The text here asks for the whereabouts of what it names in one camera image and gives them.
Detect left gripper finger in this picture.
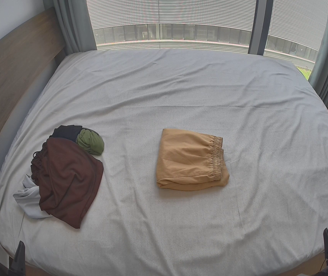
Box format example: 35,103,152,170
10,241,26,276

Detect tan shorts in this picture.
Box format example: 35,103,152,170
156,128,230,191

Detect bed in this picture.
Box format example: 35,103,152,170
0,7,328,276

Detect white garment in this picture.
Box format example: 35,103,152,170
12,174,53,219

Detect brown shorts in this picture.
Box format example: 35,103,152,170
31,138,105,229

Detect black garment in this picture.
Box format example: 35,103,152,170
50,124,83,142

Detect green garment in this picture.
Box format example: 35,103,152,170
76,127,105,156

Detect window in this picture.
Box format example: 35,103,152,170
83,0,328,78

